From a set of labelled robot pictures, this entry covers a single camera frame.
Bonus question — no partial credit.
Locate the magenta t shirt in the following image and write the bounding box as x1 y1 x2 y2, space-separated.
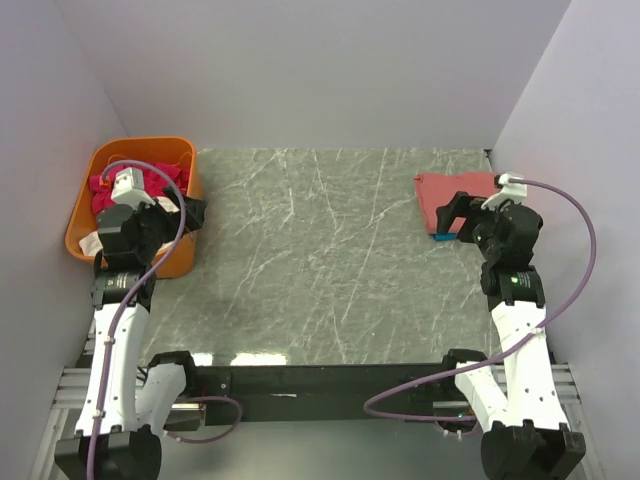
89 163 190 215

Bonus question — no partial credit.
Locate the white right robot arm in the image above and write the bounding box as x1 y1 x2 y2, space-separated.
436 191 586 479

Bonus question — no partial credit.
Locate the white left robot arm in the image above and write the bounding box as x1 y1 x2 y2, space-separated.
54 195 207 479

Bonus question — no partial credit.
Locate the folded salmon pink t shirt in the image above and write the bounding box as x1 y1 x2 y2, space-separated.
414 172 498 235

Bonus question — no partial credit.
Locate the folded blue t shirt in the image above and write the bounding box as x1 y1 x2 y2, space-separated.
431 233 457 242

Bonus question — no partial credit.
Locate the white t shirt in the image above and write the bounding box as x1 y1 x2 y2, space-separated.
79 231 103 257

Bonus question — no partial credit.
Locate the orange plastic laundry basket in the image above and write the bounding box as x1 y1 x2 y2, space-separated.
65 136 203 279

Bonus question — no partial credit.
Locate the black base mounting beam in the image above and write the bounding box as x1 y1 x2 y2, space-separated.
178 363 471 426

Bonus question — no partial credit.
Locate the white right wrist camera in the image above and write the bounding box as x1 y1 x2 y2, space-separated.
481 172 528 211

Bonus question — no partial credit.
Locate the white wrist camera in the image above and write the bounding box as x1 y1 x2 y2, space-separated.
481 172 528 211
111 167 149 208

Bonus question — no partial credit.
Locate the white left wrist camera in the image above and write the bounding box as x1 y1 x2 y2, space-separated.
111 167 149 208

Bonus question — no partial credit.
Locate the aluminium frame rail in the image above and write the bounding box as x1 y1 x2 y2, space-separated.
29 321 95 480

